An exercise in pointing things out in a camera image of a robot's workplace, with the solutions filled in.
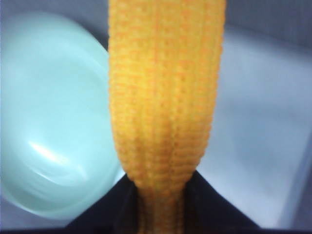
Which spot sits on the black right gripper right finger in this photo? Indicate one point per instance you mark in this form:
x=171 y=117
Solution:
x=208 y=212

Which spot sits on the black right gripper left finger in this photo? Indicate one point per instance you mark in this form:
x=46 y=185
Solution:
x=114 y=213

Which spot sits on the yellow corn cob piece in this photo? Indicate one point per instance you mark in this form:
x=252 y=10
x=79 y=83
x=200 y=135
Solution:
x=164 y=59

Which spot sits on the light green plate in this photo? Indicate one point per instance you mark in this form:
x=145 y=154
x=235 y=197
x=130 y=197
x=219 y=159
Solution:
x=57 y=151

